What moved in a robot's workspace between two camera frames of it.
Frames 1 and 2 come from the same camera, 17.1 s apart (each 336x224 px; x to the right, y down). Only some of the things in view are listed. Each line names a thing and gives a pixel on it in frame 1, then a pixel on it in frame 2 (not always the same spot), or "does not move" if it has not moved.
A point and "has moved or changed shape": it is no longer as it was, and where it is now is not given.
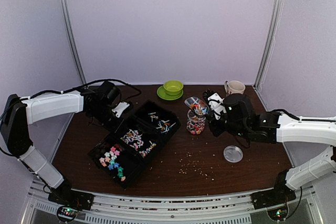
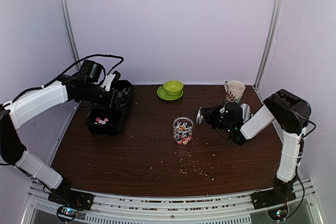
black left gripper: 116,125 to 115,104
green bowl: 173,87 does not move
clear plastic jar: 195,124 to 182,130
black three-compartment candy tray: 121,153 has moved or changed shape
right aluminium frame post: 273,29 does not move
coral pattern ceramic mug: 233,87 does not move
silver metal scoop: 197,105 has moved or changed shape
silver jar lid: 233,153 to 200,116
